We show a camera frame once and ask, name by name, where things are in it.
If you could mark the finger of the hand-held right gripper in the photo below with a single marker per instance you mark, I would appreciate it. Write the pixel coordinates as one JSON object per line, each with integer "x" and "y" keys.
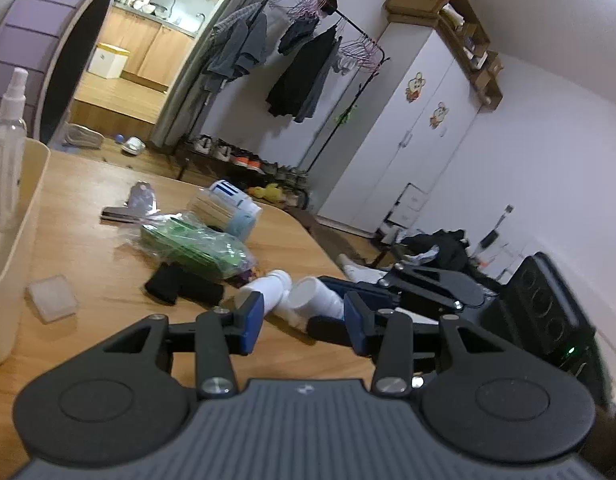
{"x": 368, "y": 290}
{"x": 328, "y": 330}

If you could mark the white capped plastic bottle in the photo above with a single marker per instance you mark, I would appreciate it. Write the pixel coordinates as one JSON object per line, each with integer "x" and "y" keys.
{"x": 265, "y": 287}

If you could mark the pile of black clothes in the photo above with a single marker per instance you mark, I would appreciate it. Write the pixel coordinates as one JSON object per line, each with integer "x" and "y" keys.
{"x": 437, "y": 247}

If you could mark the clear spray bottle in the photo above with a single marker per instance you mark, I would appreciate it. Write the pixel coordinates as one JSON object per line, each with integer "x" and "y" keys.
{"x": 5, "y": 160}

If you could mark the black hanging garment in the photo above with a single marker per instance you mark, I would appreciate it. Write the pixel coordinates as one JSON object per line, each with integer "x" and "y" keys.
{"x": 303, "y": 80}

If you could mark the clear bag of green items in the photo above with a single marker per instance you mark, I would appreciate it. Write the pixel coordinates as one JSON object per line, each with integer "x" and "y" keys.
{"x": 188, "y": 245}

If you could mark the grey hanging garment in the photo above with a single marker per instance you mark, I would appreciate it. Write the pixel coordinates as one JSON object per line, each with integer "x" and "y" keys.
{"x": 238, "y": 45}

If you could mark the grey sneaker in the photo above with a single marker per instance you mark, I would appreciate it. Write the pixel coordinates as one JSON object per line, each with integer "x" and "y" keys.
{"x": 288, "y": 175}

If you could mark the black clothes rack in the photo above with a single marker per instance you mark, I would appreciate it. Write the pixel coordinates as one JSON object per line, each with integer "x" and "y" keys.
{"x": 360, "y": 85}

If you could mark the white wardrobe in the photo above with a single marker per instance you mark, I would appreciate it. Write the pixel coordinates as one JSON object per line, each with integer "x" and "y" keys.
{"x": 387, "y": 160}

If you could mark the purple cat exercise wheel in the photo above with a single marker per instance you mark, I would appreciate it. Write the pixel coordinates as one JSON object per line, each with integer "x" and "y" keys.
{"x": 33, "y": 20}

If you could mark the small clear plastic box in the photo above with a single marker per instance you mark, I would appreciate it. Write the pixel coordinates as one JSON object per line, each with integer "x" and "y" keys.
{"x": 53, "y": 297}

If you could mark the wooden desk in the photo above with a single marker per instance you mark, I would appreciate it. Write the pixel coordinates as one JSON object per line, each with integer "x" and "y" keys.
{"x": 113, "y": 270}

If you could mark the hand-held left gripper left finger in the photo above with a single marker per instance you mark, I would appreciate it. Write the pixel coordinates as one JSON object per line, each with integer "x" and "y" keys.
{"x": 253, "y": 322}

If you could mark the orange and white sneaker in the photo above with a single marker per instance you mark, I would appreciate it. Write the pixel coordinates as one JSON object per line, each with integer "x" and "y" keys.
{"x": 248, "y": 161}

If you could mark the cartoon sticker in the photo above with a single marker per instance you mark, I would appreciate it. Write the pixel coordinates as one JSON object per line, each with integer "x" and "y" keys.
{"x": 416, "y": 87}

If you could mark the white square bin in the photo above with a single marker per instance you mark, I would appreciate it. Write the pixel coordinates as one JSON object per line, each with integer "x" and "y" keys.
{"x": 108, "y": 60}

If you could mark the dishes on kitchen counter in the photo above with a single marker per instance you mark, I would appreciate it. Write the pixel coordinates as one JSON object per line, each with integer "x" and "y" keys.
{"x": 143, "y": 2}

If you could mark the green hanging item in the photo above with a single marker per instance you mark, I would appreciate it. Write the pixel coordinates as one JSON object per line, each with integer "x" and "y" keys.
{"x": 345, "y": 116}

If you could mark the black foam block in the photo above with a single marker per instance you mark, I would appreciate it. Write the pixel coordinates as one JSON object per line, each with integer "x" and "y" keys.
{"x": 178, "y": 287}

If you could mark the blue lid toothpick jar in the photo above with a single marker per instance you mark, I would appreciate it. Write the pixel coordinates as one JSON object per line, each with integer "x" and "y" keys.
{"x": 228, "y": 205}

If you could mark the white drawer unit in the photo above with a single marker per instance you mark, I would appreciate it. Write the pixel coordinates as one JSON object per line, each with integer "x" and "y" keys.
{"x": 410, "y": 205}

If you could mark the grey curtain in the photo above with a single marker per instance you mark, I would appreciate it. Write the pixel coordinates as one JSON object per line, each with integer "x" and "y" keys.
{"x": 180, "y": 95}

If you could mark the wooden kitchen cabinet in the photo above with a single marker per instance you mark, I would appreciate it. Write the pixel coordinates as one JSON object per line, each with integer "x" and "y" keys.
{"x": 148, "y": 45}

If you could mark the dark hanging shorts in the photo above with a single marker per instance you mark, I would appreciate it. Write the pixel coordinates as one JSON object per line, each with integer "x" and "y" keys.
{"x": 298, "y": 35}

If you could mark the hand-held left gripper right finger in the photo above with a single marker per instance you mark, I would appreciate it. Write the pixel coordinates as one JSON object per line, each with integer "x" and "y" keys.
{"x": 357, "y": 325}

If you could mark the white sock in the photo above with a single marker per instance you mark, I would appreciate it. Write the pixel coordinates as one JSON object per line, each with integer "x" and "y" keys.
{"x": 360, "y": 270}

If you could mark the grey white slipper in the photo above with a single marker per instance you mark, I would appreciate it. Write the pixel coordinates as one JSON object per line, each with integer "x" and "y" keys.
{"x": 83, "y": 136}

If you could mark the bunch of pink hangers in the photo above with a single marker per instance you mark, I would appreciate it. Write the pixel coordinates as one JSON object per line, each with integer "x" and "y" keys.
{"x": 360, "y": 52}
{"x": 308, "y": 5}

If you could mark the silver and black clip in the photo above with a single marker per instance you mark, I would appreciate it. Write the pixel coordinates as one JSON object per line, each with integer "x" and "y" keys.
{"x": 133, "y": 205}

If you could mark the yellow plush toy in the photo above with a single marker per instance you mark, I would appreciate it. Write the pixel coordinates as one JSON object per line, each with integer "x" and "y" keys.
{"x": 268, "y": 193}

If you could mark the cream plastic storage box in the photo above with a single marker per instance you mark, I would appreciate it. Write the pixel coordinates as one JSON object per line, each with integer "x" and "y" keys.
{"x": 13, "y": 270}

